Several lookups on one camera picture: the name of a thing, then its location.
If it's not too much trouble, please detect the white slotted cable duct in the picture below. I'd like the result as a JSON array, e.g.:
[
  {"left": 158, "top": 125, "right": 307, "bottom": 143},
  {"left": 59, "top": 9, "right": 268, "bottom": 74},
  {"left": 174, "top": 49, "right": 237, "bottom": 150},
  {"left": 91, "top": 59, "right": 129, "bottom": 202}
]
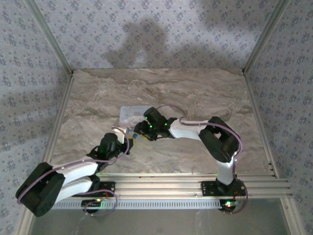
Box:
[{"left": 52, "top": 197, "right": 228, "bottom": 210}]

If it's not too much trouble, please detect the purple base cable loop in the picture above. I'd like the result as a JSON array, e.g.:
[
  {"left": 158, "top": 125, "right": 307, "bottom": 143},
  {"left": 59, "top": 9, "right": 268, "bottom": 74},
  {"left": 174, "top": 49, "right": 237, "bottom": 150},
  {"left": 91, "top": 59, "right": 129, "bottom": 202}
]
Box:
[
  {"left": 84, "top": 189, "right": 118, "bottom": 217},
  {"left": 223, "top": 185, "right": 249, "bottom": 215}
]

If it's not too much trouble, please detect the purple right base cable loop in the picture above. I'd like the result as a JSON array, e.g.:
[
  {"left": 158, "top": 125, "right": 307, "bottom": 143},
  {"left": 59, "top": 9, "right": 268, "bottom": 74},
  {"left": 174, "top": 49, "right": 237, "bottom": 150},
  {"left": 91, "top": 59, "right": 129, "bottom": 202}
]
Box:
[{"left": 223, "top": 185, "right": 249, "bottom": 215}]

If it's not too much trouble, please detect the right controller board green light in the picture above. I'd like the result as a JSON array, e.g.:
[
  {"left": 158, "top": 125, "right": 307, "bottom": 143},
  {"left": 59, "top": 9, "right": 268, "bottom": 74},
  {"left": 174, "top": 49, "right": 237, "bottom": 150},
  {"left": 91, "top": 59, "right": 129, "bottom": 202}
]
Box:
[{"left": 219, "top": 199, "right": 240, "bottom": 212}]

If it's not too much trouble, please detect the blue cartoon bunny print card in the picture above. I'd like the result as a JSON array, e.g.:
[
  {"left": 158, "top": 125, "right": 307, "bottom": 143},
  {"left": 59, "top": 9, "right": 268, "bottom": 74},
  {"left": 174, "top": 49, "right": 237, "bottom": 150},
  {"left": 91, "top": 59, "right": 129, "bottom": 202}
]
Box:
[{"left": 120, "top": 105, "right": 153, "bottom": 126}]

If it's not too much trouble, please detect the grooved aluminium frame rail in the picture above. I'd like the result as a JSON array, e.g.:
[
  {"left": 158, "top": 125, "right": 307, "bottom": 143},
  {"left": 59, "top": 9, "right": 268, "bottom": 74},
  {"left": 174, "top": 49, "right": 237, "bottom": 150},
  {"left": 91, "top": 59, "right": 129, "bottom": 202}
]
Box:
[{"left": 96, "top": 173, "right": 293, "bottom": 198}]

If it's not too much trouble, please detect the aluminium side floor rail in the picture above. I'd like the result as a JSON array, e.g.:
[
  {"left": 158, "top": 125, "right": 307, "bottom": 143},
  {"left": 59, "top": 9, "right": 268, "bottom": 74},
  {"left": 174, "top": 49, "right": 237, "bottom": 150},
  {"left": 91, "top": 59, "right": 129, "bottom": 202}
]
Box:
[
  {"left": 242, "top": 72, "right": 279, "bottom": 177},
  {"left": 43, "top": 72, "right": 75, "bottom": 163}
]

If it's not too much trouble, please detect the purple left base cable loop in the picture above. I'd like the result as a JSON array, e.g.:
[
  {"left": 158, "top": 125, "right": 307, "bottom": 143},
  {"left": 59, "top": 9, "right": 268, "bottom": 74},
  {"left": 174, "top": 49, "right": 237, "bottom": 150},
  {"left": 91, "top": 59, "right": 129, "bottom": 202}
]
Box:
[{"left": 84, "top": 189, "right": 118, "bottom": 217}]

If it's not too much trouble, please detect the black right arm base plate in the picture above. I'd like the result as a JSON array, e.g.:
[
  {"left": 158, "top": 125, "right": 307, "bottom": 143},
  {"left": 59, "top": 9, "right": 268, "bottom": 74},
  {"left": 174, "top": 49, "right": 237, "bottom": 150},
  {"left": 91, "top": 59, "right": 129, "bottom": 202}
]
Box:
[{"left": 201, "top": 179, "right": 246, "bottom": 197}]

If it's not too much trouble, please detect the aluminium corner post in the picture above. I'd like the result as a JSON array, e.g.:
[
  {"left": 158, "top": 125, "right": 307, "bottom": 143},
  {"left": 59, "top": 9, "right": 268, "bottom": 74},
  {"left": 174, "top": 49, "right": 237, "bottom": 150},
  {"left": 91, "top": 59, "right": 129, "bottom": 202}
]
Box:
[
  {"left": 242, "top": 0, "right": 290, "bottom": 75},
  {"left": 23, "top": 0, "right": 75, "bottom": 75}
]

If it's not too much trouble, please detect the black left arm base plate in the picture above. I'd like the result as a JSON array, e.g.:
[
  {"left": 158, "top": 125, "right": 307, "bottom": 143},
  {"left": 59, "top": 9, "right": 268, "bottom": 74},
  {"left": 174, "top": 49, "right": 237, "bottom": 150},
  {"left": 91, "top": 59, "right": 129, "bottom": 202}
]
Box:
[{"left": 73, "top": 180, "right": 116, "bottom": 197}]

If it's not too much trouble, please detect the controller board green light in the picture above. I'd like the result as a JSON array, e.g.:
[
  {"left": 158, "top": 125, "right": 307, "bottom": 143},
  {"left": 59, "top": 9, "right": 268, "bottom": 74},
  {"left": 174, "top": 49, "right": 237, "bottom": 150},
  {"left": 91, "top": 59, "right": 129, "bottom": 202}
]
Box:
[
  {"left": 219, "top": 199, "right": 240, "bottom": 212},
  {"left": 82, "top": 199, "right": 103, "bottom": 209}
]

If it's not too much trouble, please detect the left controller board green light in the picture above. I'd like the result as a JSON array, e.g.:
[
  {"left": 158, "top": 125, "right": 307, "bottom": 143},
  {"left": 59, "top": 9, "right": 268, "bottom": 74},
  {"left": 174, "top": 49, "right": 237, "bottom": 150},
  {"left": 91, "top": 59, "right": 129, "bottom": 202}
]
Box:
[{"left": 82, "top": 199, "right": 103, "bottom": 209}]

